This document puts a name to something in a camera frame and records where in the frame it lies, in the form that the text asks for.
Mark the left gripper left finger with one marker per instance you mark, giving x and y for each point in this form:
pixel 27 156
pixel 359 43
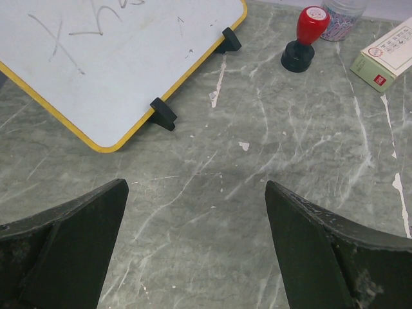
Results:
pixel 59 258

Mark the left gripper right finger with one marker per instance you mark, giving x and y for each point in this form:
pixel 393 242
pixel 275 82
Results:
pixel 328 261

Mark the clear jar of paperclips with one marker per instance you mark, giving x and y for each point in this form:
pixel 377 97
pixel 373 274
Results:
pixel 344 15

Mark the white green staple box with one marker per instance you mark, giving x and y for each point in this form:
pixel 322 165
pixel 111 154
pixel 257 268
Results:
pixel 382 62

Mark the red black stamp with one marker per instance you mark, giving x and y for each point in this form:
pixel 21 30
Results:
pixel 298 54

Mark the yellow framed whiteboard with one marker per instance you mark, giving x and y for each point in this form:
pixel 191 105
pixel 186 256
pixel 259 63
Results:
pixel 97 66

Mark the black whiteboard foot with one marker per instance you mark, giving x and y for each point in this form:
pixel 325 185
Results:
pixel 163 116
pixel 230 43

